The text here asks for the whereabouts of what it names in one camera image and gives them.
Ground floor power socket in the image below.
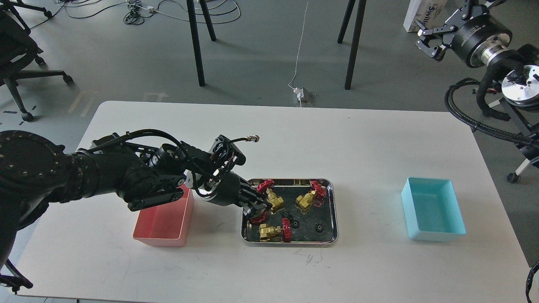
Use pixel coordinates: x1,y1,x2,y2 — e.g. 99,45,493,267
292,87,314,106

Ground black floor cables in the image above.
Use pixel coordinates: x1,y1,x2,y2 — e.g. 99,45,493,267
55,0,241,25

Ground black office chair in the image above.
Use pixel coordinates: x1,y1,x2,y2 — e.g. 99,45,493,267
0,0,73,122

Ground brass valve top right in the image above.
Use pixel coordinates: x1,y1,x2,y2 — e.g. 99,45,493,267
295,180,327,213

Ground pink plastic box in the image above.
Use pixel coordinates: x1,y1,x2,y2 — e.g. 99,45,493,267
132,185,194,247

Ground black stand legs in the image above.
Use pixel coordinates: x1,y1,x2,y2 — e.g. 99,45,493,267
186,0,217,87
337,0,367,90

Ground white cardboard box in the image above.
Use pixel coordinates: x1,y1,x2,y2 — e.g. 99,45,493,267
403,0,447,32

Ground black stand right legs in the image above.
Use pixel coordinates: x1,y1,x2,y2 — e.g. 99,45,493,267
337,0,367,90

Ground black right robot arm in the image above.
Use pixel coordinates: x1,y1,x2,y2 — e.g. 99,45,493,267
414,0,539,183

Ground shiny metal tray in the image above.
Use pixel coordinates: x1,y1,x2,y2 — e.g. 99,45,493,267
240,178,338,246

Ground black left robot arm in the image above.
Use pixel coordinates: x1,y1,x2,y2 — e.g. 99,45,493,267
0,129,271,292

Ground white cable on floor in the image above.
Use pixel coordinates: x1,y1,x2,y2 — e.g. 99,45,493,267
288,0,310,90

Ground brass valve bottom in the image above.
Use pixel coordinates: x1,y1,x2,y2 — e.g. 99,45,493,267
259,218,292,243

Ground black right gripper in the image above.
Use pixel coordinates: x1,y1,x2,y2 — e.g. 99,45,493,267
415,0,512,68

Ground brass valve red handle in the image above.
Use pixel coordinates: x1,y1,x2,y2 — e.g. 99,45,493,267
248,210,268,224

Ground light blue plastic box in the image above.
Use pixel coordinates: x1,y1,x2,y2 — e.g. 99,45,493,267
401,177,467,242

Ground black stand left legs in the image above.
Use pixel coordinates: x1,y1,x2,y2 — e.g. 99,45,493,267
186,0,217,87

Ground brass valve top left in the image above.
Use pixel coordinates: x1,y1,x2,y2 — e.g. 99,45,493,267
257,179,285,214

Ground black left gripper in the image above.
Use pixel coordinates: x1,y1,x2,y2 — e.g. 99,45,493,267
197,172,272,219

